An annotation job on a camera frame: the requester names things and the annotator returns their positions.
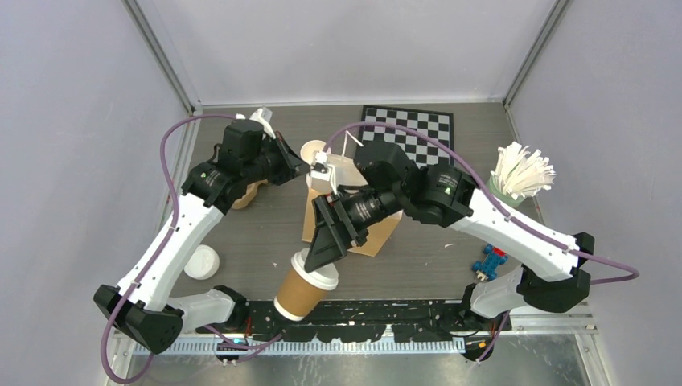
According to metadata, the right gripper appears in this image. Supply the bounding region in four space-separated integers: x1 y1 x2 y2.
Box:
305 184 405 270

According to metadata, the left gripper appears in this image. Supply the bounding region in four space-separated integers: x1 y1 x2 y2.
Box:
244 131 311 187

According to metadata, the brown paper bag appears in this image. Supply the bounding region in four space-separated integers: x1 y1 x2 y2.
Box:
302 187 404 257

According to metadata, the brown paper coffee cup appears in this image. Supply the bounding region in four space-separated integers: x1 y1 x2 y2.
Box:
273 268 327 322

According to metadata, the white plastic cup lid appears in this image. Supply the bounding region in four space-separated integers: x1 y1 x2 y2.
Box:
290 248 339 291

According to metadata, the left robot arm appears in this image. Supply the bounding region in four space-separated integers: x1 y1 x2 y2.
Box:
93 118 310 355

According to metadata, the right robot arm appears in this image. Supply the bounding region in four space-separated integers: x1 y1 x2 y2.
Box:
301 142 594 331

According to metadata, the stack of paper cups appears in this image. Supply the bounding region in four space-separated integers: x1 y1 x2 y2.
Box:
299 140 329 169

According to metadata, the brown pulp cup carrier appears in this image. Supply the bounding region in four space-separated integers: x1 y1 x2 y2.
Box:
232 180 268 210

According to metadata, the stack of white lids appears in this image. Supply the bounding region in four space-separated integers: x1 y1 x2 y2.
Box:
183 244 220 281

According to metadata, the black white checkerboard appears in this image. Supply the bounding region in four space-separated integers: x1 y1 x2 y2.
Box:
358 105 455 169

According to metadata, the blue toy block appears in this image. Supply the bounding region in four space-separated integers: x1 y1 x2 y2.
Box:
471 244 508 281

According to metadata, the green cup of paper sticks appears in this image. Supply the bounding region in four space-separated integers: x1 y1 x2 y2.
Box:
486 142 557 208

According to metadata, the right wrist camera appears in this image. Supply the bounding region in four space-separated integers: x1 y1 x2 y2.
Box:
306 150 357 194

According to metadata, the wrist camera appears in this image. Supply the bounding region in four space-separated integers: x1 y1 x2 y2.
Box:
306 150 357 194
231 107 276 139

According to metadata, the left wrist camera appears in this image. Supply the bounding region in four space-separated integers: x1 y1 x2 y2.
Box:
231 107 276 139

